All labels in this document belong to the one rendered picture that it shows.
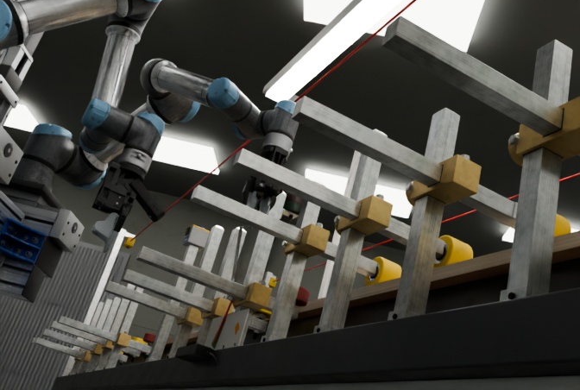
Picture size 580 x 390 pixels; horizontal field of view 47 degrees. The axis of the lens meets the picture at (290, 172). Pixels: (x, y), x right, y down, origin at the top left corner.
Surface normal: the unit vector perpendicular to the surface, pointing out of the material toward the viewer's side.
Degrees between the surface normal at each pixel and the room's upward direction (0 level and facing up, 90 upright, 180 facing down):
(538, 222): 90
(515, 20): 180
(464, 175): 90
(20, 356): 90
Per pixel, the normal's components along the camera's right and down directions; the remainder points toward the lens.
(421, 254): 0.44, -0.29
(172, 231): -0.03, -0.44
